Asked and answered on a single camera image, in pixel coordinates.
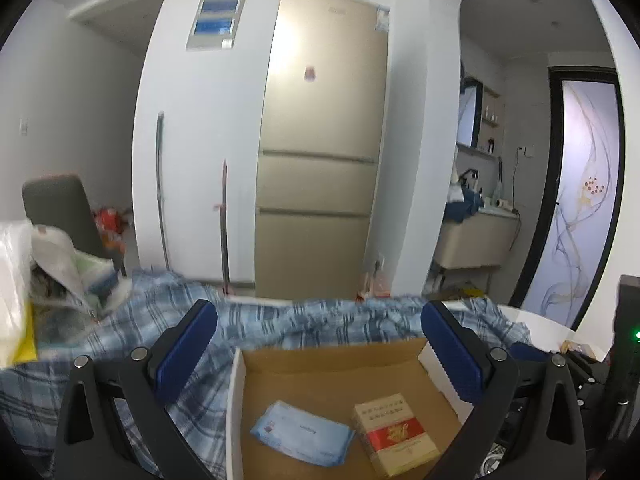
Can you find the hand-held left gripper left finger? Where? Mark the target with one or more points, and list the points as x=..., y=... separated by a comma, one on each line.
x=185, y=347

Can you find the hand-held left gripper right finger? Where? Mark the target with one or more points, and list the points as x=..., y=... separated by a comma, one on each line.
x=452, y=355

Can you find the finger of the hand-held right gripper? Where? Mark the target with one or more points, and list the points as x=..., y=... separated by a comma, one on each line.
x=590, y=372

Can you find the cardboard box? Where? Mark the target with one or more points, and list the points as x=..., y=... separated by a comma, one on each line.
x=300, y=375

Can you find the white table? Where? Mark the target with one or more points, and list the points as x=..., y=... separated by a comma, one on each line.
x=550, y=325

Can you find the red and gold cigarette box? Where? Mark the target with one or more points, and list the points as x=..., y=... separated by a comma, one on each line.
x=395, y=435

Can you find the beige vanity cabinet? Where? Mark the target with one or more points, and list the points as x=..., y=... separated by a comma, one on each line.
x=475, y=240

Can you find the blue plaid blanket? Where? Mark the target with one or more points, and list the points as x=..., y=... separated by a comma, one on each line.
x=300, y=320

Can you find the blue tissue packet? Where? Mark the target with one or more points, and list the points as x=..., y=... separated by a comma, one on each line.
x=300, y=432

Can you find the red plastic bag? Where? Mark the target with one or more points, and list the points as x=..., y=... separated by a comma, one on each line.
x=110, y=225

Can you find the dark blue cloth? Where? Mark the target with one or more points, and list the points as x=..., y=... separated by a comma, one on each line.
x=462, y=207

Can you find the printed plastic bag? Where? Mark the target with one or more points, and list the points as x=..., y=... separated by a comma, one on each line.
x=65, y=260

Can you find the yellow packet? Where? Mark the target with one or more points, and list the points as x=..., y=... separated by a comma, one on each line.
x=27, y=340

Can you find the white plastic bag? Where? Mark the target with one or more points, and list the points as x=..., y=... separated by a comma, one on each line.
x=12, y=285

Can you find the grey chair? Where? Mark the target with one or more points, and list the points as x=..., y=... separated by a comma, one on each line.
x=55, y=205

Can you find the patterned glass door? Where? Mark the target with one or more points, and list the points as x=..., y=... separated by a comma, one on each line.
x=580, y=160

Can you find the gold refrigerator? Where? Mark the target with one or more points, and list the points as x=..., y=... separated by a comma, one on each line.
x=320, y=110

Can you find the white wall socket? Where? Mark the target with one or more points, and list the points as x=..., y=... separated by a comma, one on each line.
x=524, y=151

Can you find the bathroom wall shelf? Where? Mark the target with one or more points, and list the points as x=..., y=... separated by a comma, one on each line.
x=491, y=120

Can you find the wall mirror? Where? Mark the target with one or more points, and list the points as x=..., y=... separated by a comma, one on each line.
x=469, y=115

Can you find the white light switch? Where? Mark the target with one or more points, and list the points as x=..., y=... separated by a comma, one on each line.
x=23, y=127

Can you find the wall electrical panel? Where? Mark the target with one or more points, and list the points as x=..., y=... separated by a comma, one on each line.
x=216, y=20

